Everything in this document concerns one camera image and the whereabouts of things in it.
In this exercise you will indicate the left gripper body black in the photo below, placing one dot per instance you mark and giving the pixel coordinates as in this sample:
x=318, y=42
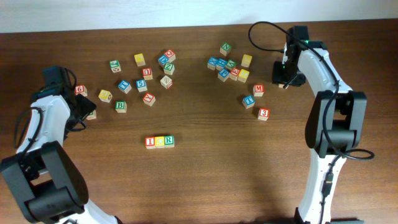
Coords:
x=82, y=111

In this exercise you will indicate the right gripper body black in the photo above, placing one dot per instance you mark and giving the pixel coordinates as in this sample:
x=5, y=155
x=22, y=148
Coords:
x=287, y=74

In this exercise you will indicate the red I block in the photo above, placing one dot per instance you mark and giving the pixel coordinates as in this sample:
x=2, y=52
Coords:
x=150, y=142

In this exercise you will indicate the yellow C block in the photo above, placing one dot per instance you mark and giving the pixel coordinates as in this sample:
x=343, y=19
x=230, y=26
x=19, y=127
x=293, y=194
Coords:
x=159, y=142

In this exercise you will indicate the green R block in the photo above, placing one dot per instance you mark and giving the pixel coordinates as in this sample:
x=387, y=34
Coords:
x=169, y=141

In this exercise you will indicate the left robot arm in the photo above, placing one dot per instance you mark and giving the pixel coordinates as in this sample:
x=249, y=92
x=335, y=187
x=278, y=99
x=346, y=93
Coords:
x=44, y=181

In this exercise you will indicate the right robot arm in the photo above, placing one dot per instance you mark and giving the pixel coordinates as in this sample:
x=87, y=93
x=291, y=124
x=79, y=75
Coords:
x=334, y=126

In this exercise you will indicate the red 6 block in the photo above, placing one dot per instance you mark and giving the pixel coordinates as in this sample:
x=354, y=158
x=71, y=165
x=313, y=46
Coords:
x=81, y=90

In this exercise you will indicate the red M block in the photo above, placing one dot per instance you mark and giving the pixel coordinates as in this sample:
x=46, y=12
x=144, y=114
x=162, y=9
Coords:
x=258, y=90

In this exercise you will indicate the yellow block top right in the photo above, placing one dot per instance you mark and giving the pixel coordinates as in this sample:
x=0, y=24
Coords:
x=246, y=60

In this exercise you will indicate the yellow B block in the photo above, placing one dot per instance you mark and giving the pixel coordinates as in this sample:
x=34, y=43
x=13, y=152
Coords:
x=243, y=75

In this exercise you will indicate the red 3 block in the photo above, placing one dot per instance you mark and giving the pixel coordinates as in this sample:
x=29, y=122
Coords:
x=263, y=114

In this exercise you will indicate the blue T block right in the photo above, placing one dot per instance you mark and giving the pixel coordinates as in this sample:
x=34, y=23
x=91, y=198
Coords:
x=248, y=101

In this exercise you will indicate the blue t block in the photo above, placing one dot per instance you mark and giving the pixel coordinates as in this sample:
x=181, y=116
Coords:
x=125, y=86
x=248, y=101

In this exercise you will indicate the green B block left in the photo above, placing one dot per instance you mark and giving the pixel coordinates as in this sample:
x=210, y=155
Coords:
x=92, y=115

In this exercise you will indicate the green b block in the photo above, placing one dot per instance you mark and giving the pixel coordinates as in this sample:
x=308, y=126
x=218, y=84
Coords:
x=121, y=106
x=92, y=115

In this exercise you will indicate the red E block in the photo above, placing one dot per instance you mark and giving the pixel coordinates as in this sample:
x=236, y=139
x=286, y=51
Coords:
x=234, y=74

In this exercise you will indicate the green V block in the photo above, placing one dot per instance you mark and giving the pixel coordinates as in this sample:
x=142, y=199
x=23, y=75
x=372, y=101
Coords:
x=230, y=64

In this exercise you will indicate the green J block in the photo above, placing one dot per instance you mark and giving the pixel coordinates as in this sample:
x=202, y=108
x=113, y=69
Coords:
x=115, y=66

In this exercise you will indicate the blue P block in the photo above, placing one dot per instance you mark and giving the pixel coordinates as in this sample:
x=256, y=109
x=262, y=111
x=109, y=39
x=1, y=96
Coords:
x=223, y=74

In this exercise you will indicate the green N block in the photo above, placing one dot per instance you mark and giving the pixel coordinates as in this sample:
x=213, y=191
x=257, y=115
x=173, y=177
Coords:
x=225, y=48

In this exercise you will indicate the blue H block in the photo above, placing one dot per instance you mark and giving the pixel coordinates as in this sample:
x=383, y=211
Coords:
x=220, y=64

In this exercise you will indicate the blue T block left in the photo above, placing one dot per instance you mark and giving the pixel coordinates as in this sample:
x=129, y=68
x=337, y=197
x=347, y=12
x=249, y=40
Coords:
x=125, y=86

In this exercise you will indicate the blue X block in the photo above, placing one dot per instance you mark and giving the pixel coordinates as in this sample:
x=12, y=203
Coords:
x=212, y=63

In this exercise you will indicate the blue 5 block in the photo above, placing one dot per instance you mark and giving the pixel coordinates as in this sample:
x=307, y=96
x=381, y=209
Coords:
x=141, y=85

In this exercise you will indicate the yellow block top left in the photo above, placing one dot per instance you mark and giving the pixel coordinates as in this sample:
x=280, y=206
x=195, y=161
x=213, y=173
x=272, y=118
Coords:
x=139, y=59

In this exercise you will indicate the red U block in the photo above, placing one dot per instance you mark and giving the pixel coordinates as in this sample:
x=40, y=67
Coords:
x=147, y=73

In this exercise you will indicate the red Y block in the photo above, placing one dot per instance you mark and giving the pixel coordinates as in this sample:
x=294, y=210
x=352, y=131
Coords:
x=149, y=99

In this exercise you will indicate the blue D block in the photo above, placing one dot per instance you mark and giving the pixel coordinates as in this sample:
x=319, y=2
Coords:
x=162, y=60

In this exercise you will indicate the plain face red-edged block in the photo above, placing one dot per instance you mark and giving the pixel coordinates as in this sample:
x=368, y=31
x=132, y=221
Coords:
x=166, y=82

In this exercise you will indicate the green Z block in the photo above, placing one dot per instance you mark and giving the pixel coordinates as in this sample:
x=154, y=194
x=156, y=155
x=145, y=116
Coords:
x=169, y=68

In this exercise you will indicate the red Q block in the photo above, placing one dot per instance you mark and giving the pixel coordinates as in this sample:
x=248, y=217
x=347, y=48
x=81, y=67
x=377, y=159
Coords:
x=170, y=54

